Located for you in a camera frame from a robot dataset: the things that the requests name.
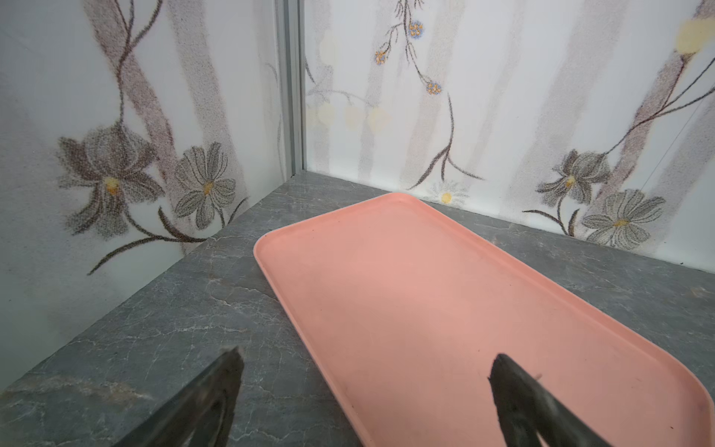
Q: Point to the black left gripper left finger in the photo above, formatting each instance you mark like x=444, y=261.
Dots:
x=201, y=414

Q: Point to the pink plastic tray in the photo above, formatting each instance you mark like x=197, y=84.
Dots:
x=404, y=312

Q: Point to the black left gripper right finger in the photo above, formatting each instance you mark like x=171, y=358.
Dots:
x=529, y=415

